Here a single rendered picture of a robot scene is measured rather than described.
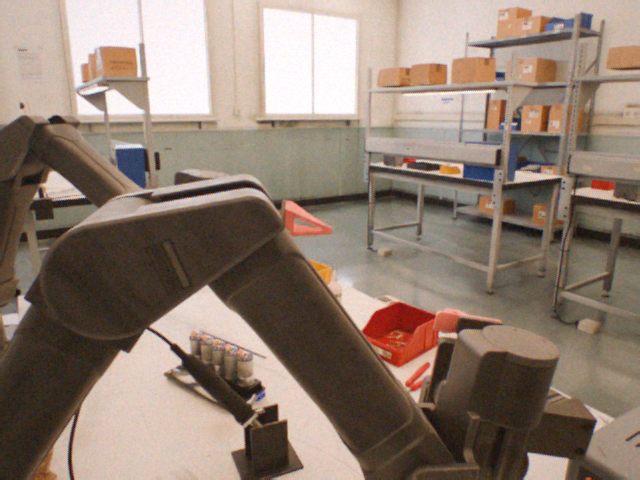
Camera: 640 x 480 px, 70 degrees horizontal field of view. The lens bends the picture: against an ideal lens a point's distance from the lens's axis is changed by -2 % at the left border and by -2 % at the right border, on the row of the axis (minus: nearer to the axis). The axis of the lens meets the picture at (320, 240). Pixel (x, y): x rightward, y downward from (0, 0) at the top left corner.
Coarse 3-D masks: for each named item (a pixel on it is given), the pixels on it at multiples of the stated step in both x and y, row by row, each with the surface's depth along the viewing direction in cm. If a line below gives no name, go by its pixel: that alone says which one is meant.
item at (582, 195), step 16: (576, 80) 238; (592, 80) 233; (608, 80) 228; (624, 80) 228; (576, 96) 240; (576, 112) 242; (576, 128) 244; (592, 176) 240; (560, 192) 255; (576, 192) 254; (592, 192) 255; (608, 192) 256; (576, 208) 252; (592, 208) 245; (608, 208) 238; (624, 208) 228; (560, 256) 263; (608, 256) 298; (608, 272) 299; (560, 288) 266; (576, 288) 277; (608, 288) 301; (560, 304) 269; (592, 304) 252
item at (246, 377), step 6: (252, 360) 69; (240, 366) 69; (246, 366) 68; (252, 366) 69; (240, 372) 69; (246, 372) 69; (252, 372) 69; (240, 378) 69; (246, 378) 69; (252, 378) 70; (240, 384) 70; (246, 384) 69
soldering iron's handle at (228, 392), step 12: (180, 348) 49; (192, 360) 49; (192, 372) 49; (204, 372) 50; (204, 384) 50; (216, 384) 50; (228, 384) 52; (216, 396) 51; (228, 396) 51; (228, 408) 52; (240, 408) 52; (252, 408) 54; (240, 420) 53
